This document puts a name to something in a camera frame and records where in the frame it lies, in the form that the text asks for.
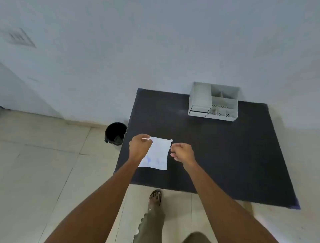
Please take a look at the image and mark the person's left hand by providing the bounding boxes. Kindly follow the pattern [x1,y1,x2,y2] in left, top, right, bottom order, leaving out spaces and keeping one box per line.
[129,134,154,161]

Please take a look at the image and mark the person's right hand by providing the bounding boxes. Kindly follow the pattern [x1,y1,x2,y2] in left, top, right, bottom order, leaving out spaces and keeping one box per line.
[170,143,198,169]

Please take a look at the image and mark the white paper sheet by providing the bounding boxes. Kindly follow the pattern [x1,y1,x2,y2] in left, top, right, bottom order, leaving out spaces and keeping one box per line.
[138,136,173,171]

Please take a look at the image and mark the person's right forearm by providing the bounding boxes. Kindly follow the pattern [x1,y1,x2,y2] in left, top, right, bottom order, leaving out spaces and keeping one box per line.
[182,161,278,243]

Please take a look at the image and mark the person's left forearm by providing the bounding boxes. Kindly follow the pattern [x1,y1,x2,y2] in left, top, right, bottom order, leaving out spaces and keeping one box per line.
[44,156,147,243]

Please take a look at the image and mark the black trash bin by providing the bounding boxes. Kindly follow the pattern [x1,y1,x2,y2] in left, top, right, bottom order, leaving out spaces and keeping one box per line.
[104,122,128,146]

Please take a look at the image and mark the black table mat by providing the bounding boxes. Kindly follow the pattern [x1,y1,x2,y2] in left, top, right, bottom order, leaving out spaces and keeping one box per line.
[114,88,301,210]

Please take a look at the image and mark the person's foot in sandal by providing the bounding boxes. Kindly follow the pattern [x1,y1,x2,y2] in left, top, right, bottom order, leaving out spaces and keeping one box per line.
[148,189,163,214]

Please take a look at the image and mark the white desk organizer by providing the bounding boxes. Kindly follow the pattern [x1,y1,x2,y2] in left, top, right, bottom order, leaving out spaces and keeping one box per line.
[188,82,240,122]

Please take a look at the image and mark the olive trouser leg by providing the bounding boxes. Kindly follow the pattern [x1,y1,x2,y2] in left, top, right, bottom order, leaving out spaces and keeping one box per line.
[182,232,213,243]
[133,207,166,243]

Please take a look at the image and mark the white wall vent grille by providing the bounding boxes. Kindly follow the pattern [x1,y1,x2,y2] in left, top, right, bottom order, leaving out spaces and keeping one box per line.
[5,27,37,48]

